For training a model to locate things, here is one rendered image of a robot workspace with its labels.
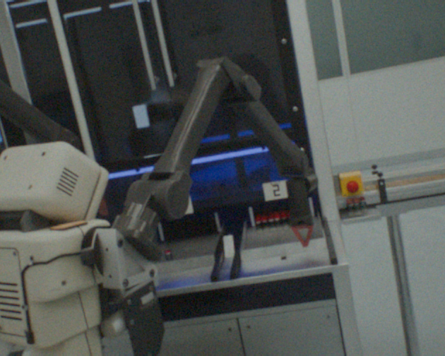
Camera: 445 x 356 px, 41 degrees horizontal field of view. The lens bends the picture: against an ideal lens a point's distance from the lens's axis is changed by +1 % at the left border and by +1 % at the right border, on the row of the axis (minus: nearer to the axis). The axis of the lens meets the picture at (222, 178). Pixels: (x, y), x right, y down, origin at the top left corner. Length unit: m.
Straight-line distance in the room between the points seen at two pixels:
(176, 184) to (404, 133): 5.68
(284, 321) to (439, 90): 4.91
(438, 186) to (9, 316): 1.48
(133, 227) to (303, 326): 1.18
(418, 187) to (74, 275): 1.36
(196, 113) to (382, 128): 5.49
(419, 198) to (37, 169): 1.40
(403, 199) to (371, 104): 4.52
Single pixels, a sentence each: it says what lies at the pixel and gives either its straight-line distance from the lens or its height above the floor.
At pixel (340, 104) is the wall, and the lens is 6.61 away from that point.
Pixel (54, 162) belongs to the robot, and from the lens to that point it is 1.18.
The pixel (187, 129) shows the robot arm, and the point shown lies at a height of 1.35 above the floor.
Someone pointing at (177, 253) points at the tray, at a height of 0.88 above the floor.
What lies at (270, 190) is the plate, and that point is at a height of 1.02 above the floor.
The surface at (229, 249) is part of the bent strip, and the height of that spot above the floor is 0.90.
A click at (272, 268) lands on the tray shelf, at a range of 1.71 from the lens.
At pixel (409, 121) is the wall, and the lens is 6.74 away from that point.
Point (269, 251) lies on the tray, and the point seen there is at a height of 0.90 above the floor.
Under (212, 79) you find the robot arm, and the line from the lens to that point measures 1.34.
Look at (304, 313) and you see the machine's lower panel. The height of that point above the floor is 0.56.
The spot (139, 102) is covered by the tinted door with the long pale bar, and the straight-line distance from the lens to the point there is 2.03.
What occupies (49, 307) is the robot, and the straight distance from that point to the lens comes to 1.20.
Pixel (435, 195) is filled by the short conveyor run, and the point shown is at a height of 0.88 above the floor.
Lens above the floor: 1.48
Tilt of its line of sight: 11 degrees down
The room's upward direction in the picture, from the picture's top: 11 degrees counter-clockwise
